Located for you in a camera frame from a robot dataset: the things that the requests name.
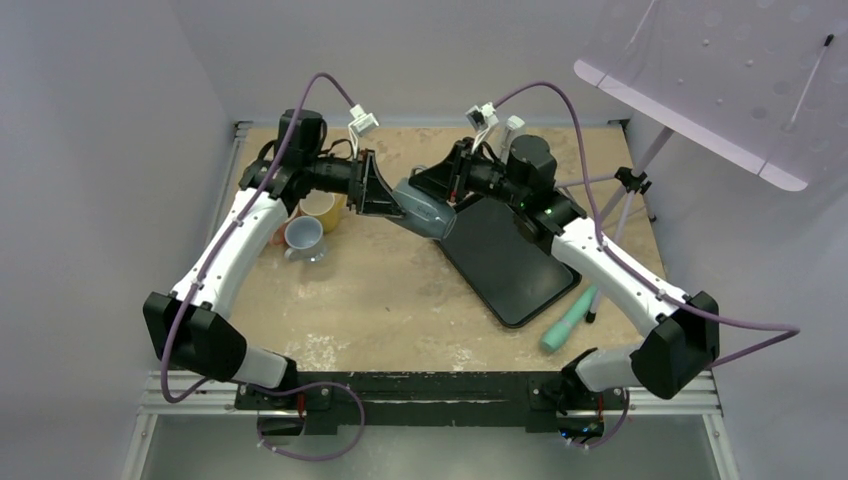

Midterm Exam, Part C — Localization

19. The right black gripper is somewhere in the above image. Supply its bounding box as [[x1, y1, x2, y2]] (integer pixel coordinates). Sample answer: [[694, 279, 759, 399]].
[[411, 136, 528, 208]]

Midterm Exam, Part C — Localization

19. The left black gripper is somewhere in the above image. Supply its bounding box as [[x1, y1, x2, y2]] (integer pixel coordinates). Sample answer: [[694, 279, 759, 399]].
[[305, 149, 407, 219]]

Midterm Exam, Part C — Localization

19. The dark teal mug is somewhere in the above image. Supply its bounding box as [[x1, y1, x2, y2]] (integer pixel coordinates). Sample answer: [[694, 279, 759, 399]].
[[389, 177, 456, 241]]

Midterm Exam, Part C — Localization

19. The yellow mug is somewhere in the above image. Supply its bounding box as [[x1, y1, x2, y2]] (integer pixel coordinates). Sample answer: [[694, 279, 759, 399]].
[[299, 190, 346, 233]]

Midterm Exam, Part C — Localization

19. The light grey mug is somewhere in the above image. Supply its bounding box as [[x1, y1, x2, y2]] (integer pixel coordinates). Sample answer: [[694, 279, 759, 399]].
[[284, 216, 327, 263]]

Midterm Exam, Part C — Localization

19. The pink mug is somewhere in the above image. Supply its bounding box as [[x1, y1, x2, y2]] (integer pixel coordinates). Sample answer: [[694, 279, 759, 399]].
[[268, 225, 286, 246]]

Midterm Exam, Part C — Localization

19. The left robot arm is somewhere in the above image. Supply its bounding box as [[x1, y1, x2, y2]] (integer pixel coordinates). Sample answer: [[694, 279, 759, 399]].
[[143, 104, 379, 409]]

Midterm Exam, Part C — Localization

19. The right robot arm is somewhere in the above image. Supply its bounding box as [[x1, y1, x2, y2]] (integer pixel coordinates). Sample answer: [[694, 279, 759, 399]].
[[395, 134, 719, 407]]

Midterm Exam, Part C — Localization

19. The white metronome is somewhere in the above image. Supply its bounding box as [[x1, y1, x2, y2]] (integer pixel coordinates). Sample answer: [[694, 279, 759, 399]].
[[497, 115, 526, 163]]

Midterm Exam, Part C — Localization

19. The black serving tray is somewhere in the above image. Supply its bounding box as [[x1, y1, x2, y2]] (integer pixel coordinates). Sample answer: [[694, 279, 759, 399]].
[[437, 195, 582, 329]]

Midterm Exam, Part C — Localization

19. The teal bottle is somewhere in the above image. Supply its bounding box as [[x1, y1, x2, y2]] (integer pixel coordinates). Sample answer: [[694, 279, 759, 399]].
[[539, 286, 597, 353]]

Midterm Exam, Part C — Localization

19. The tripod stand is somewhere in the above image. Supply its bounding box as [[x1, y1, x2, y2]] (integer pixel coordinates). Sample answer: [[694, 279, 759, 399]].
[[568, 127, 675, 324]]

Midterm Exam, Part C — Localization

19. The white perforated board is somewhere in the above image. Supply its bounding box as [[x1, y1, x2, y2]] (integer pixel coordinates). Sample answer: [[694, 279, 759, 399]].
[[574, 1, 847, 192]]

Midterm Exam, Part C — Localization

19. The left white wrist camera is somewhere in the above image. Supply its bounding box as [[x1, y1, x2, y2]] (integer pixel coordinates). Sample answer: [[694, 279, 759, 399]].
[[347, 104, 380, 157]]

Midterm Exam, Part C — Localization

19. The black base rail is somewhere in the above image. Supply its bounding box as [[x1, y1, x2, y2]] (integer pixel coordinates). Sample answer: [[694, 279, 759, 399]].
[[235, 371, 624, 436]]

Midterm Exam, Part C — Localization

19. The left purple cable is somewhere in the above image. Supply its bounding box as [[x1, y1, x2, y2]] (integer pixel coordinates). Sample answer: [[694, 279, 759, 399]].
[[160, 72, 366, 462]]

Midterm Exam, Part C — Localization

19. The purple cable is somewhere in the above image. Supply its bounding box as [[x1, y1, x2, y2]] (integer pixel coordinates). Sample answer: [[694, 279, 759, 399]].
[[160, 72, 366, 462], [493, 81, 802, 369]]

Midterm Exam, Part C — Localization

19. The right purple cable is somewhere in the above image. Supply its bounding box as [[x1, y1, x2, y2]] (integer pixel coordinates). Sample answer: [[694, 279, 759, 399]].
[[493, 81, 802, 369]]

